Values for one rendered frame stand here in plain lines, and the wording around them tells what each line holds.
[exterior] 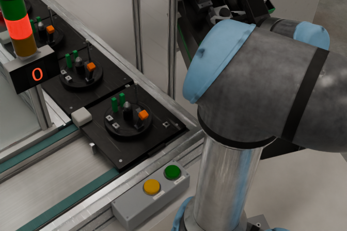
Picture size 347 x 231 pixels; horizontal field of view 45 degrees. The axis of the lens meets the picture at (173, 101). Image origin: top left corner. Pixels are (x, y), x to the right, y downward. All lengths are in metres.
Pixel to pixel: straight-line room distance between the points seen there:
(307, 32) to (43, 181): 0.78
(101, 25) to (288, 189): 1.01
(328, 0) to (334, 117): 3.37
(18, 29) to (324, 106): 0.71
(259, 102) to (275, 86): 0.03
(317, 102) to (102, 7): 1.53
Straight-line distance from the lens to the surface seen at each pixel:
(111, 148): 1.17
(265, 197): 1.23
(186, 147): 1.18
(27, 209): 1.17
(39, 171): 1.23
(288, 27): 0.90
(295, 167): 1.32
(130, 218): 1.06
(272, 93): 0.46
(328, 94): 0.46
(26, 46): 1.01
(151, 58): 1.60
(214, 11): 1.13
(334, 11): 3.69
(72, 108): 1.29
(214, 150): 0.58
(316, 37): 0.87
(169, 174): 1.11
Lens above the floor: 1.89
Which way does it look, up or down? 46 degrees down
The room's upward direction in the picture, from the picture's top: 1 degrees clockwise
